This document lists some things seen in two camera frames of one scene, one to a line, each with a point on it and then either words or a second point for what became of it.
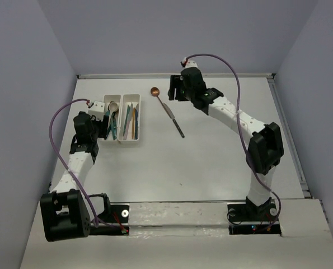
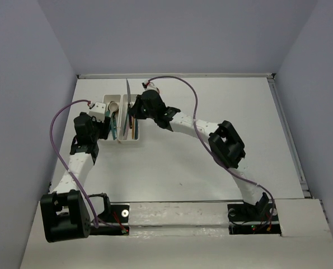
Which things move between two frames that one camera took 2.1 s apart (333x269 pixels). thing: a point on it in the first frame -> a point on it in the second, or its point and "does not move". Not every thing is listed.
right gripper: [175, 82] -> [135, 110]
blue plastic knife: [136, 124] does not move
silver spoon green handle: [113, 125] does not move
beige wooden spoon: [113, 107] does not move
